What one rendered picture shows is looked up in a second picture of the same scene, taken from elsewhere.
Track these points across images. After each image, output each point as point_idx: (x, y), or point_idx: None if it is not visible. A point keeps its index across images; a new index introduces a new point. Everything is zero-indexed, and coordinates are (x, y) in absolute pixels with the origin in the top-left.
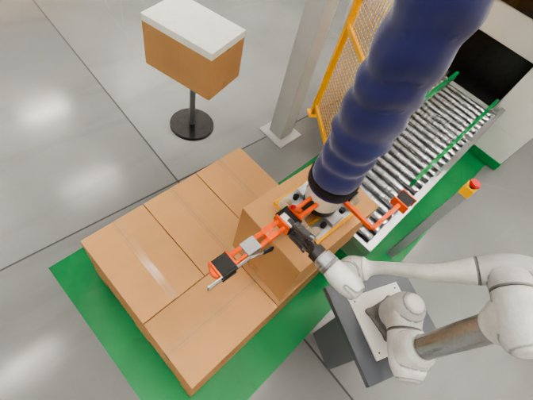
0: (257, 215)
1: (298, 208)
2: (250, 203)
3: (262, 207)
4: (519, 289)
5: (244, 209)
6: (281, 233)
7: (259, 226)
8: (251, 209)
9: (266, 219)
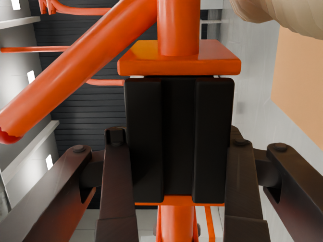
0: (292, 91)
1: (47, 70)
2: (275, 65)
3: (293, 42)
4: None
5: (272, 98)
6: (180, 229)
7: (308, 135)
8: (279, 86)
9: (311, 83)
